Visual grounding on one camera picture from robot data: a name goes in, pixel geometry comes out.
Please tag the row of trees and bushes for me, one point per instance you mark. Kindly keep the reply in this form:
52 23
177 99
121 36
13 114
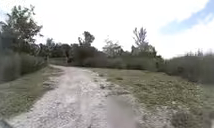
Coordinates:
91 56

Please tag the pale gravel path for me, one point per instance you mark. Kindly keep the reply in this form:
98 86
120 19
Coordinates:
73 100

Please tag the leafy tree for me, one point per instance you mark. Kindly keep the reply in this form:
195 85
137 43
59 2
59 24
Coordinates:
23 26

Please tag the long bank of bushes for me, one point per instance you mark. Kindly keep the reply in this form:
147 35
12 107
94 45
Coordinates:
195 68

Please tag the grass verge with leaf litter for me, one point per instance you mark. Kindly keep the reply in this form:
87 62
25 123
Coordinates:
161 90
18 95

